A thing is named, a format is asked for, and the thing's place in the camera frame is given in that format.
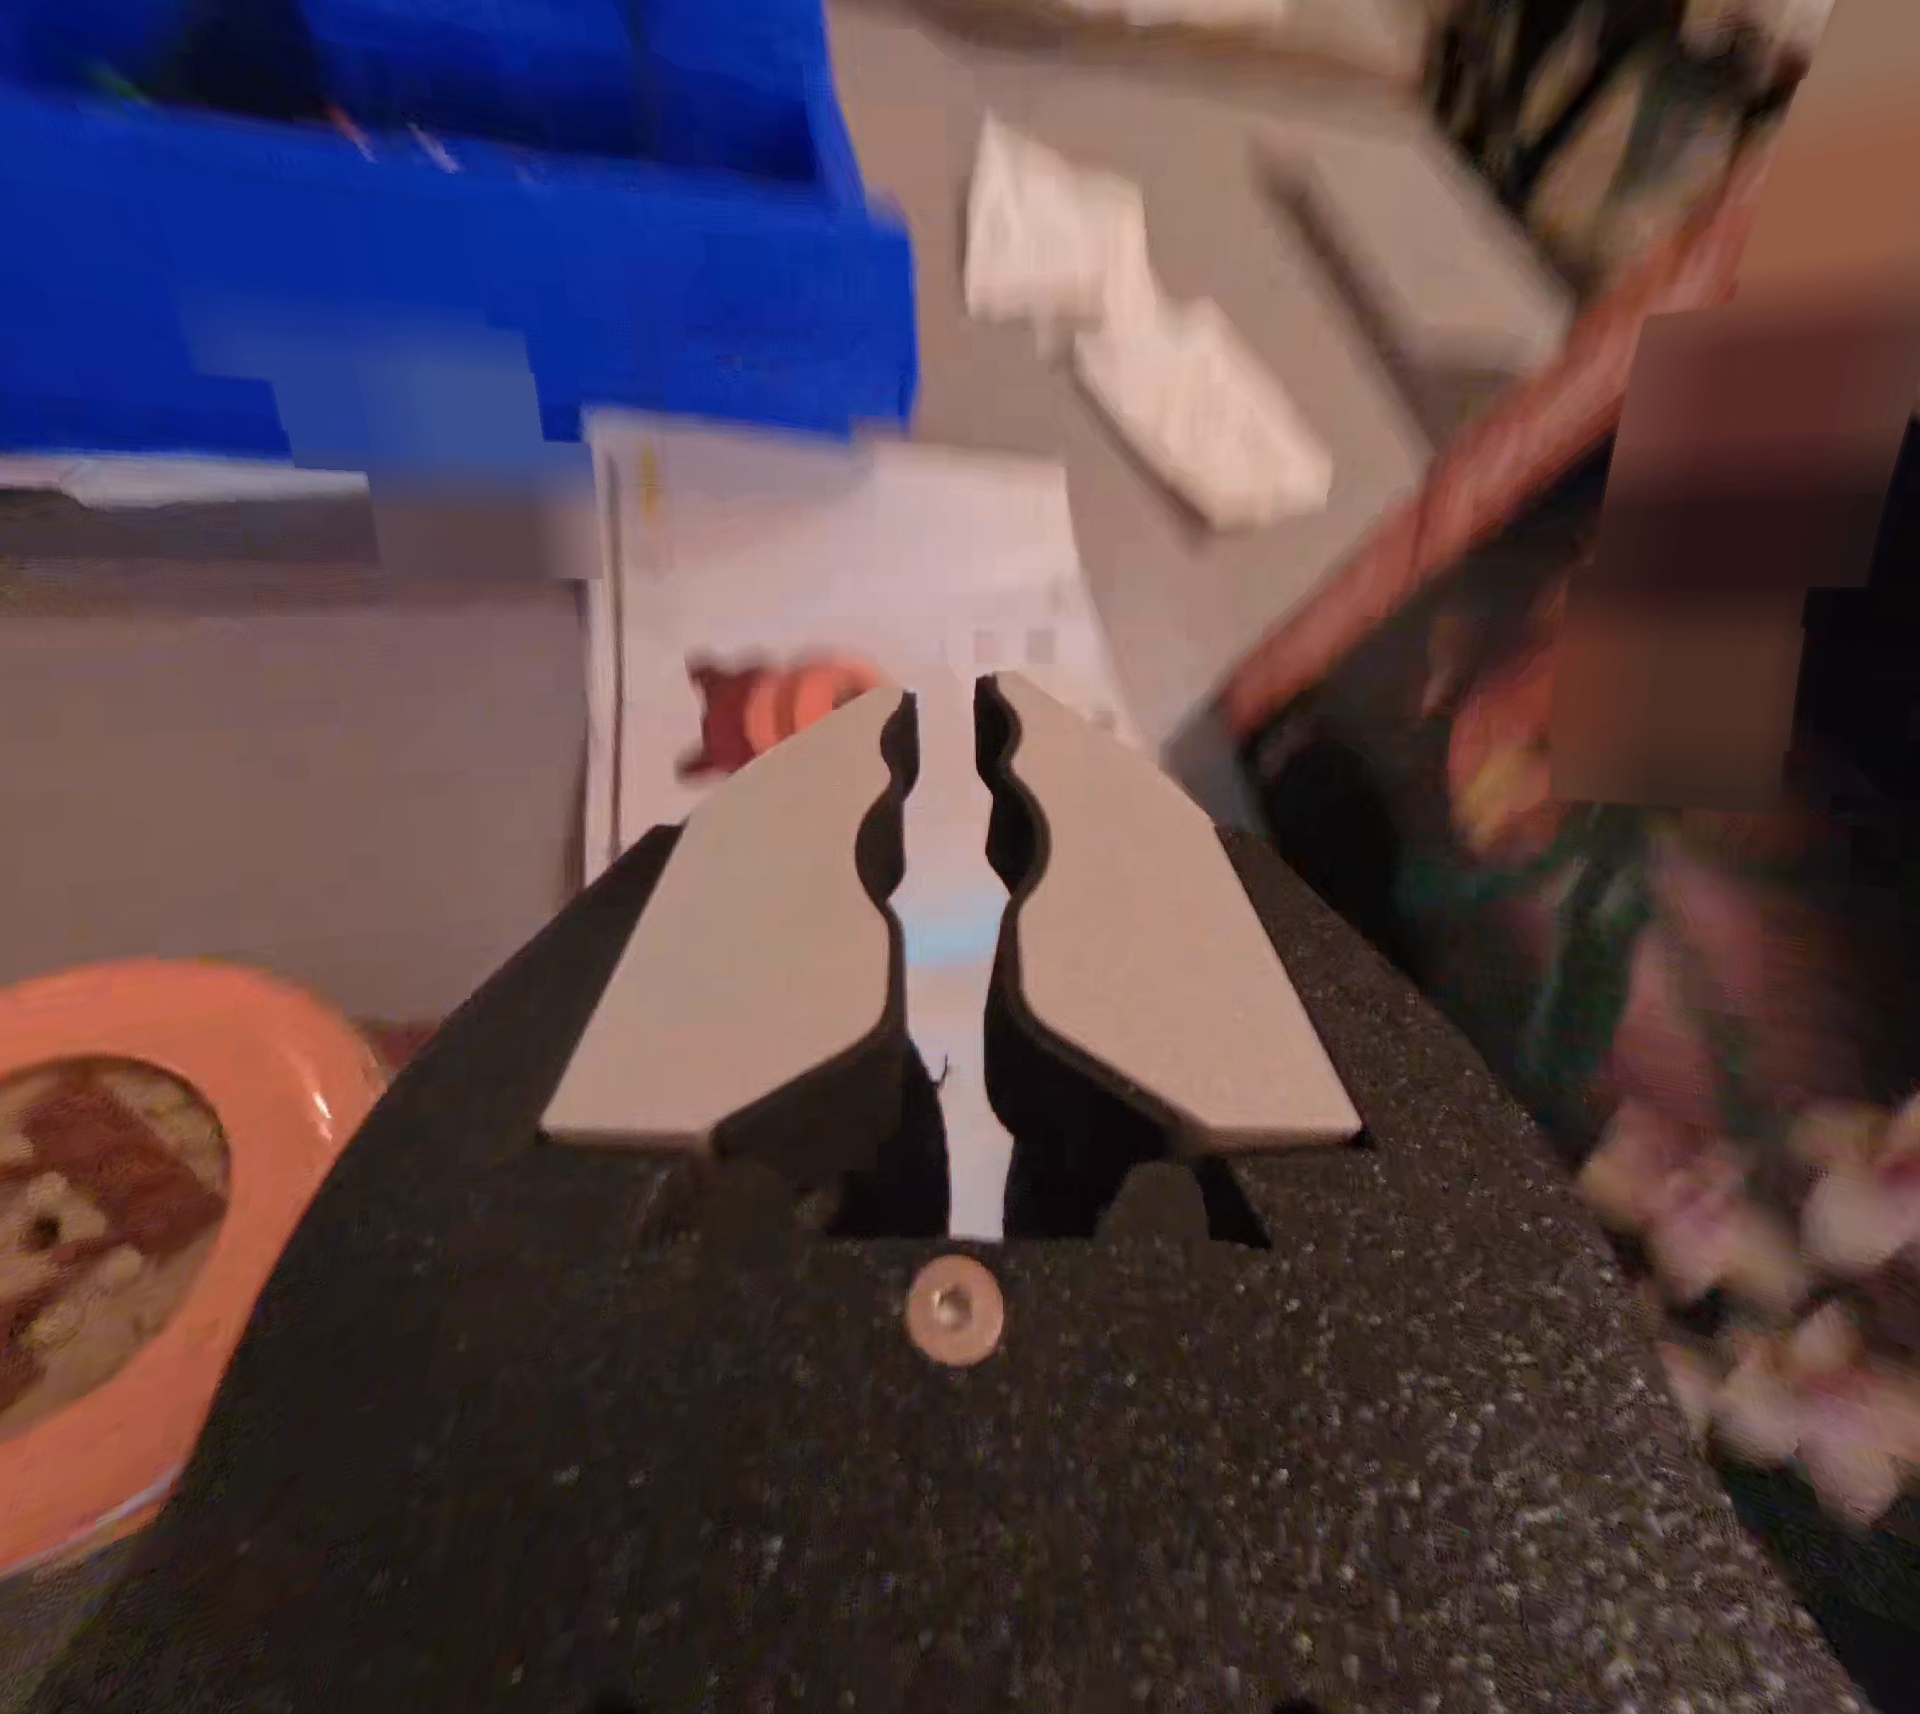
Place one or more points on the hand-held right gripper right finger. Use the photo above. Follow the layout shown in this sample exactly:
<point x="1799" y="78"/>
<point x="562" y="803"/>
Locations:
<point x="1154" y="949"/>

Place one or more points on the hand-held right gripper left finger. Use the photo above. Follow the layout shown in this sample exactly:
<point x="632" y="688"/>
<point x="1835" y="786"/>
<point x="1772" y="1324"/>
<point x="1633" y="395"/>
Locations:
<point x="721" y="949"/>

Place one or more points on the white instruction booklet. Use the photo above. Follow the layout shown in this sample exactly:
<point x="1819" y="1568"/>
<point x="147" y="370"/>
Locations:
<point x="841" y="558"/>

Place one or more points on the grey desk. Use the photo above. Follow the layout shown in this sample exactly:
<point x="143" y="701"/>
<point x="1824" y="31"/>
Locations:
<point x="225" y="768"/>

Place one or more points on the black orchid set box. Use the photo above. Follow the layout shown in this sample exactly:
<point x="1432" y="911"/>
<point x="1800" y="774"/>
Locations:
<point x="1501" y="994"/>

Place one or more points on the blue plastic bin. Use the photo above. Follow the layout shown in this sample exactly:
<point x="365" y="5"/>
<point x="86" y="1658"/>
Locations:
<point x="451" y="215"/>

